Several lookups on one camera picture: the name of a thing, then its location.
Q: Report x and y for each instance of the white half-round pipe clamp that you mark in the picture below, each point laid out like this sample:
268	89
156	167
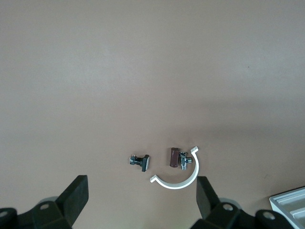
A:
177	186

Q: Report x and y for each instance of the small black clip part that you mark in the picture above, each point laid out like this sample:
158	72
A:
141	162

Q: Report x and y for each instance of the white plastic drawer cabinet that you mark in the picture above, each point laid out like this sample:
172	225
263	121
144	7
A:
288	194

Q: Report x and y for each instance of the brown table cover sheet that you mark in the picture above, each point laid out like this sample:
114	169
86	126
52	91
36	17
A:
119	71

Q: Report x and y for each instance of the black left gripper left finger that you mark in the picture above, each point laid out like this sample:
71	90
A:
71	202

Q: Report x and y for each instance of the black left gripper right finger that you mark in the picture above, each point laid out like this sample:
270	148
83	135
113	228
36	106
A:
207	202

